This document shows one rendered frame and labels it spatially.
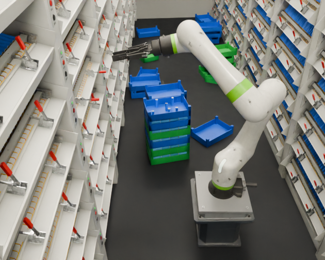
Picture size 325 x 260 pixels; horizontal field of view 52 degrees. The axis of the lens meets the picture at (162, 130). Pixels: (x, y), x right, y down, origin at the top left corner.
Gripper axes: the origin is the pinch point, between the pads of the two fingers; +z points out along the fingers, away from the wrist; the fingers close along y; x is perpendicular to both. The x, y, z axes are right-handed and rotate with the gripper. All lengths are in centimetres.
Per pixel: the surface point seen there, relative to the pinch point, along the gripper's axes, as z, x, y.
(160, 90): -4, -74, 92
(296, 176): -87, -106, 2
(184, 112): -23, -67, 41
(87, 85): 17.4, -7.6, -9.7
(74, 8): 8.7, 29.3, -14.9
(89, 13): 11.8, 17.9, 17.0
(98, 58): 15.3, -5.8, 16.8
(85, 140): 21.6, -26.1, -28.0
